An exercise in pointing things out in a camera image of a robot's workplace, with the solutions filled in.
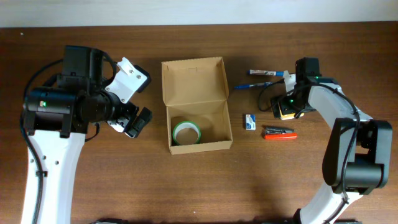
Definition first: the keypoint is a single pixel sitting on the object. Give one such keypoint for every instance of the red grey stapler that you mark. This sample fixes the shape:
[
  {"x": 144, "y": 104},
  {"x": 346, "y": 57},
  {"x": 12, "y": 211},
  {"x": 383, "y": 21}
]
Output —
[{"x": 274, "y": 133}]

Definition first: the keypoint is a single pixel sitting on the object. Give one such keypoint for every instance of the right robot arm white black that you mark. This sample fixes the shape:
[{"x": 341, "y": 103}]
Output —
[{"x": 358, "y": 153}]

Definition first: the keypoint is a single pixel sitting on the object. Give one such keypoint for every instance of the brown cardboard box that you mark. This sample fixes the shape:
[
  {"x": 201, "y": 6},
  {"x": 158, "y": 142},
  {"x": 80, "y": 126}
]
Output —
[{"x": 197, "y": 90}]

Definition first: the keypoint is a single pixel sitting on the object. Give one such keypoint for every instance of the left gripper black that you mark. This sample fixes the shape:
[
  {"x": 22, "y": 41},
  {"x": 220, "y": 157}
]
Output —
[{"x": 125, "y": 111}]

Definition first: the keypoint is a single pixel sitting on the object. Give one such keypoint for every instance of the blue white staples box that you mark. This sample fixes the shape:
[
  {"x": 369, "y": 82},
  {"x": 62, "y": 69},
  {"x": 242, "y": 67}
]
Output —
[{"x": 250, "y": 122}]

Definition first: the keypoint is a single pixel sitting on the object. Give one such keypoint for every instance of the yellow sticky note pad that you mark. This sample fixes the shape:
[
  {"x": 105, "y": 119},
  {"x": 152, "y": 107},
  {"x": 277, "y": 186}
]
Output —
[{"x": 288, "y": 111}]

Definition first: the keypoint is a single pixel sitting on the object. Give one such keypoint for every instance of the green tape roll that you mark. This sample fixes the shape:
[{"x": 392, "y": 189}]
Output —
[{"x": 186, "y": 133}]

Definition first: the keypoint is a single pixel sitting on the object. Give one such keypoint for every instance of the blue white marker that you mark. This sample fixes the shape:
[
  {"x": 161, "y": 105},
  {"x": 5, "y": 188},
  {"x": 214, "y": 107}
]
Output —
[{"x": 266, "y": 73}]

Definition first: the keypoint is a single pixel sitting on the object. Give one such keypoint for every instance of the blue ballpoint pen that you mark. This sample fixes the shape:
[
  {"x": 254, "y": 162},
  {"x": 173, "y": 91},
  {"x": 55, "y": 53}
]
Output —
[{"x": 254, "y": 85}]

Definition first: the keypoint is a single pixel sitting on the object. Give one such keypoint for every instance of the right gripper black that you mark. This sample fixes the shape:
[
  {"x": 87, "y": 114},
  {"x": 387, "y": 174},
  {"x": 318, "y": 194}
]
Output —
[{"x": 280, "y": 106}]

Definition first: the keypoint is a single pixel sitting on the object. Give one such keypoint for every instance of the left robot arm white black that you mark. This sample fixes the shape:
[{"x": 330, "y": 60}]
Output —
[{"x": 91, "y": 89}]

